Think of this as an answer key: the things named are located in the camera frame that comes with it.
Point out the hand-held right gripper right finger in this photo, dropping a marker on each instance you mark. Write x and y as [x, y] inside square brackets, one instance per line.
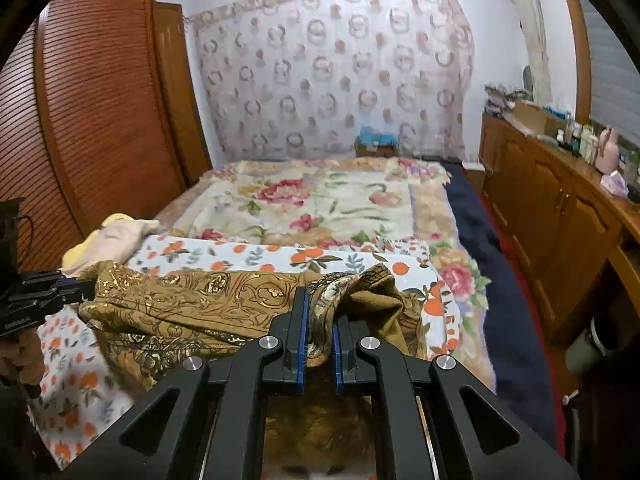
[338, 355]

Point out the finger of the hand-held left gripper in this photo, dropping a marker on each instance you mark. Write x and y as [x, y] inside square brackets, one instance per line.
[75, 287]

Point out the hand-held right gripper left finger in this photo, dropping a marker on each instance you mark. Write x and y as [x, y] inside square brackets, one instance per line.
[300, 340]

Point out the brown gold-printed garment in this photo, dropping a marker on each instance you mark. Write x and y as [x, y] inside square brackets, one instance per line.
[200, 300]

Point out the stack of folded clothes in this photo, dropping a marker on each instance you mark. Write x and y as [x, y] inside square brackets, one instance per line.
[502, 99]

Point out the person's left hand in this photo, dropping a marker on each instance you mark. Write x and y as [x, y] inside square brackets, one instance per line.
[22, 360]

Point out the yellow pillow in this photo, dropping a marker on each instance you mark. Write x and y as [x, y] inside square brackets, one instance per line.
[75, 255]

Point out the pale pink pillow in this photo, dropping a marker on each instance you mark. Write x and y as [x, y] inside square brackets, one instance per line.
[122, 240]

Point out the orange-print white sheet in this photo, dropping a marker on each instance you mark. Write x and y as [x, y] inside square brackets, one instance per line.
[75, 385]

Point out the floral blanket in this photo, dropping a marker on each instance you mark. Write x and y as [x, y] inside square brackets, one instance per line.
[325, 200]

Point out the dark blue bed sheet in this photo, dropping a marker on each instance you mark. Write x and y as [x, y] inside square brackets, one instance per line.
[500, 310]

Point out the wooden louvred wardrobe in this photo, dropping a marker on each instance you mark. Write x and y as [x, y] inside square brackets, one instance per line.
[100, 110]

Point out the brown cardboard box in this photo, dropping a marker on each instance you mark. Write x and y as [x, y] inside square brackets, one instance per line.
[375, 151]

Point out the teal cloth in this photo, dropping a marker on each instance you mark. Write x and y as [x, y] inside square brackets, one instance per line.
[377, 135]

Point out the wooden cabinet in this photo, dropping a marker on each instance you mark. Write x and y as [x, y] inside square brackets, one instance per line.
[550, 220]

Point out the grey bucket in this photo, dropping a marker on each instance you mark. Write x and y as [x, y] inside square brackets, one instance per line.
[590, 347]

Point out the open cardboard box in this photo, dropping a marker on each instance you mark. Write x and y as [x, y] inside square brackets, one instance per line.
[537, 117]

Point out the cluster of small bottles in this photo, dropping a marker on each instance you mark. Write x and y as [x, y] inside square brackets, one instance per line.
[580, 142]

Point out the pink tissue pack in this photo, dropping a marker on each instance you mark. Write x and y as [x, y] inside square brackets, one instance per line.
[614, 184]

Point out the pink kettle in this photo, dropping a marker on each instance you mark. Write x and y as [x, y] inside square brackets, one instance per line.
[607, 152]

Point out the beige hanging curtain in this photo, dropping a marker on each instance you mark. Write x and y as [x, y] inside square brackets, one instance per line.
[532, 25]

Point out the grey window blind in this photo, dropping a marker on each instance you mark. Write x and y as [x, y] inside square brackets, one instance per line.
[615, 70]

